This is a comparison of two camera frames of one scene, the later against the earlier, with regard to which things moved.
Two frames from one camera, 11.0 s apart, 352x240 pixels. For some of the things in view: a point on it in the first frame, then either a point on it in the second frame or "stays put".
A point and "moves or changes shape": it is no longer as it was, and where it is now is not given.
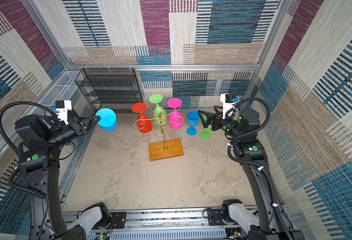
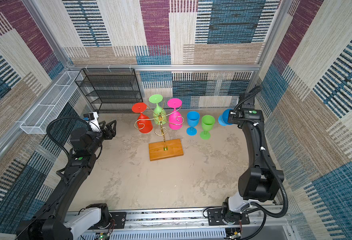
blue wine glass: (108, 122) moves or changes shape
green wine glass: (205, 135) stays put
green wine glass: (160, 115) stays put
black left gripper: (78, 126) -> (110, 133)
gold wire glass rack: (162, 118) stays put
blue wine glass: (193, 119) stays put
